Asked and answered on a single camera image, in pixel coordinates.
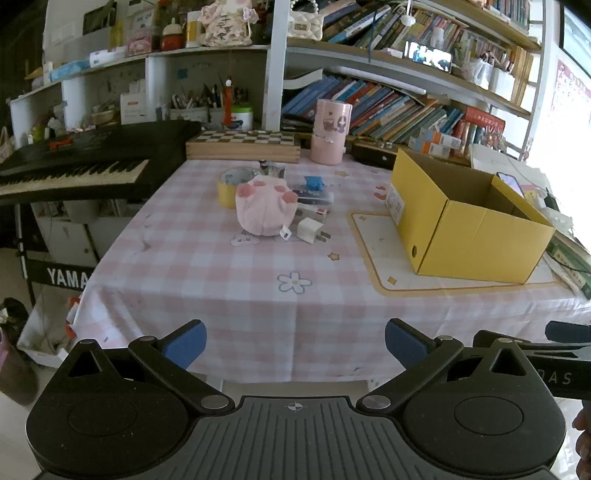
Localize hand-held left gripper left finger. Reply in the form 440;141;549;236
55;319;234;414

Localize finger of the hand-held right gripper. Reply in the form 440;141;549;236
545;320;591;343
473;330;591;361

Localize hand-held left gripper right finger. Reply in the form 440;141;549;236
355;318;539;414

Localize yellow cardboard box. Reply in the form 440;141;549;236
385;148;556;284

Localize white charger plug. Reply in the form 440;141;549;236
295;217;332;245

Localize yellow tape roll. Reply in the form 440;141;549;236
217;167;254;210

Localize pink plush toy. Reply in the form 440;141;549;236
235;174;298;241

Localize white staple box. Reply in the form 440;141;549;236
295;205;331;221

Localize clear plastic case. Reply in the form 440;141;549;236
291;187;334;206

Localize grey toy truck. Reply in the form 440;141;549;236
257;159;286;179

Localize person's right hand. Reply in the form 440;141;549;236
571;401;591;480

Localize green book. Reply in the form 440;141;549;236
549;235;591;298

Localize white orange-edged desk mat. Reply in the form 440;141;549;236
346;210;568;298

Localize black keyboard stand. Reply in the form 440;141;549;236
14;203;93;296

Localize smartphone with purple screen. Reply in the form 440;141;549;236
496;172;526;198

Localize dark bag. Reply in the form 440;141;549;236
0;298;40;407

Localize white paper stack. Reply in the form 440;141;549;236
468;143;561;185

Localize dark wooden box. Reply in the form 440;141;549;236
352;138;399;169

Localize orange white medicine boxes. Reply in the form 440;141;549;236
409;129;462;158

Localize wooden chessboard box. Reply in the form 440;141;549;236
185;129;302;163

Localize black keyboard piano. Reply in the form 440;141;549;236
0;120;201;206

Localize pink cylindrical container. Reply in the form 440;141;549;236
310;98;353;165

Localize red flat box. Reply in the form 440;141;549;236
462;105;506;134

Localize white jar green lid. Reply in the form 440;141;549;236
231;105;254;131

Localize pen holder with pens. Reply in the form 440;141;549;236
170;84;209;123

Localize white box red label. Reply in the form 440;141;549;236
120;92;148;125

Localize leaning row of books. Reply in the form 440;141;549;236
281;74;467;144

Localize phone showing video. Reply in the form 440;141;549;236
404;41;453;72

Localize white bookshelf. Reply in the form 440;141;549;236
9;0;550;162

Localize large framed picture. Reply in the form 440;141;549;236
560;4;591;77

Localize red round bottle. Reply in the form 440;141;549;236
161;18;184;51

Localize row of upright books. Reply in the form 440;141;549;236
295;0;541;70

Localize pink floral doll ornament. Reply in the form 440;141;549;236
199;0;257;47

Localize white quilted handbag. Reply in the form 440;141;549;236
288;0;326;41

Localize alphabet wall poster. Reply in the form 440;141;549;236
551;59;591;136

